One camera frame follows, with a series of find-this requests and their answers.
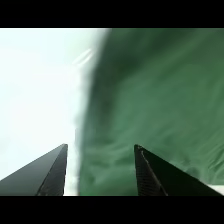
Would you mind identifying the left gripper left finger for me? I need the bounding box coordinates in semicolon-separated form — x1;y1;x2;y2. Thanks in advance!
0;143;69;197

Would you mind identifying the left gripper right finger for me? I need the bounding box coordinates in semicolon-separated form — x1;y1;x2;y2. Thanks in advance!
133;143;223;197

